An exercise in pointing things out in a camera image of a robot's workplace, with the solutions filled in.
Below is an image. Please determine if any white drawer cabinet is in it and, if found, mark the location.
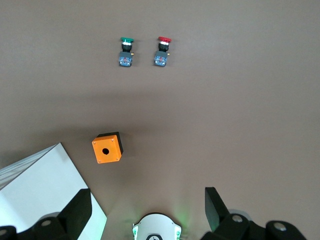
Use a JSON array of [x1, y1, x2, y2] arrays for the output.
[[0, 142, 108, 240]]

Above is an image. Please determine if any red mushroom push button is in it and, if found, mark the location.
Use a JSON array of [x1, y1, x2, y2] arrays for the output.
[[153, 36, 173, 68]]

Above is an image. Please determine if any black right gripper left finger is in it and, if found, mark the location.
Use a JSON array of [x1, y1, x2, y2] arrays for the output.
[[0, 188, 93, 240]]

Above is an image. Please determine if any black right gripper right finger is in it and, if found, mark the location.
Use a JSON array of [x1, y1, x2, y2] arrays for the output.
[[201, 186, 308, 240]]

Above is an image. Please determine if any orange button enclosure box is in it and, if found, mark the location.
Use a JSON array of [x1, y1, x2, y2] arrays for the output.
[[91, 131, 124, 165]]

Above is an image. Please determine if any green mushroom push button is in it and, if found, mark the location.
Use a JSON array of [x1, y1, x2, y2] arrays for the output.
[[117, 36, 135, 68]]

